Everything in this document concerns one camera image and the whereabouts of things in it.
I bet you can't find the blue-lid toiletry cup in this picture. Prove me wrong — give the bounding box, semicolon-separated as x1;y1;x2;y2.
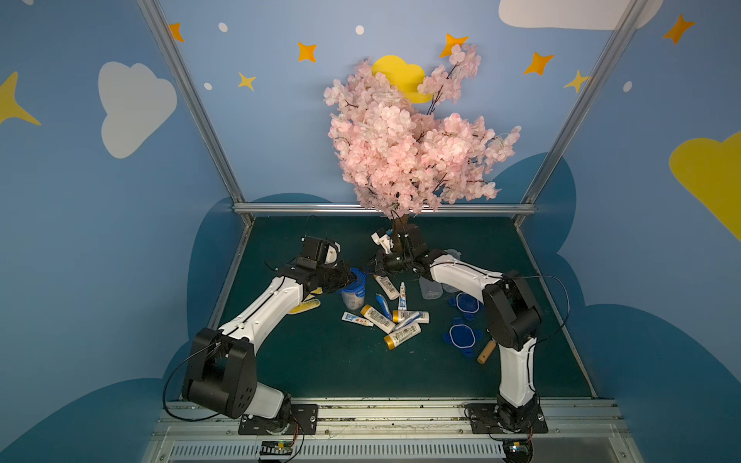
442;249;461;293
340;268;367;312
419;277;444;300

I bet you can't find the blue cup lid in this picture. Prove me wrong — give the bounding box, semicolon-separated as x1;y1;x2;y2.
443;318;484;358
449;292;484;321

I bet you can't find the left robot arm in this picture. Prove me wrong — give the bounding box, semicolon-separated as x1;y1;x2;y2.
181;237;357;421

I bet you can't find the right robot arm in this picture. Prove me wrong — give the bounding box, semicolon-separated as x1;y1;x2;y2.
372;224;543;430

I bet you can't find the yellow work glove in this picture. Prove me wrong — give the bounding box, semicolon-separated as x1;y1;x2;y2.
289;298;321;316

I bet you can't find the orange-cap white bottle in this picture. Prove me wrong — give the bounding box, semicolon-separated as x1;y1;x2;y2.
392;311;430;324
384;322;422;350
361;305;396;334
374;275;401;300

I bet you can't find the white blue toothpaste tube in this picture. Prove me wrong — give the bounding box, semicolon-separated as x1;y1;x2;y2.
398;282;408;312

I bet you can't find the blue toothbrush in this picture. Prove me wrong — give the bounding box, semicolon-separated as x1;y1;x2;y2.
394;313;423;333
376;293;393;320

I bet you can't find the pink cherry blossom tree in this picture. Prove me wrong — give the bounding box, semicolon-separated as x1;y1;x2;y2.
323;61;521;221

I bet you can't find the left circuit board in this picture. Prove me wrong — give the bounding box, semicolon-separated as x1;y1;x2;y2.
258;440;294;460

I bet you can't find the circuit board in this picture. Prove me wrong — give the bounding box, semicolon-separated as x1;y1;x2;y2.
258;440;294;460
503;441;534;463

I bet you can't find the right circuit board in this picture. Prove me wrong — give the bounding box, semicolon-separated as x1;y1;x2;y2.
503;441;534;463

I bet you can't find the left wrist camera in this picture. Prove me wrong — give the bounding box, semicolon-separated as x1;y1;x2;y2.
324;242;341;264

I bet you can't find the aluminium back frame bar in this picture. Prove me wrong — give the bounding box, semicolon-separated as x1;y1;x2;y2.
232;201;536;218

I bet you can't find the right aluminium frame post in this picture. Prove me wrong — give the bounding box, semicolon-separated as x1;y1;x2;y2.
513;0;650;229

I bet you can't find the aluminium frame post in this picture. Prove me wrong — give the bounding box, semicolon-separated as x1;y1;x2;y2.
513;0;650;229
137;0;244;206

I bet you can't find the green wooden-handled scraper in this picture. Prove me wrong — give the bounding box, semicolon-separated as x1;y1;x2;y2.
477;340;497;365

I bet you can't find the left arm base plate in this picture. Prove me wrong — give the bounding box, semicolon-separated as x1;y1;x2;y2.
237;404;318;436

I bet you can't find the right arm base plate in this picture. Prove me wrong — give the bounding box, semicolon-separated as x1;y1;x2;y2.
464;401;549;435

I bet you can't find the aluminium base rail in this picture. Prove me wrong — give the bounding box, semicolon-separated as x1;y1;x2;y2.
142;397;643;462

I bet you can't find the left aluminium frame post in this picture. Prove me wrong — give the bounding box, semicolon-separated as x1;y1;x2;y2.
137;0;244;206

